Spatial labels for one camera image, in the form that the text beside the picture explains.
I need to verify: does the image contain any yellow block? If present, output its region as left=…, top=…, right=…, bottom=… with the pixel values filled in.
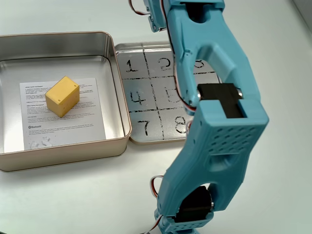
left=45, top=76, right=80, bottom=118

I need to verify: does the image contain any numbered metal tin lid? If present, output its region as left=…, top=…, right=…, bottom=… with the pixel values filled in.
left=114, top=41, right=221, bottom=145

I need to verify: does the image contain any gold metal tin box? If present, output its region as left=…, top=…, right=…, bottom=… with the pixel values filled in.
left=0, top=31, right=132, bottom=174

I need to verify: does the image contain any white printed paper sheet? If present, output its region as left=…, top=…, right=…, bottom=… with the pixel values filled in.
left=19, top=78, right=106, bottom=151

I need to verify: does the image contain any gripper servo cable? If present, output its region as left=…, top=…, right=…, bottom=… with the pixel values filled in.
left=128, top=0, right=150, bottom=16

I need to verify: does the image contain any base servo cable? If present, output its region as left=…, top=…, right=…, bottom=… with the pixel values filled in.
left=149, top=175, right=164, bottom=195

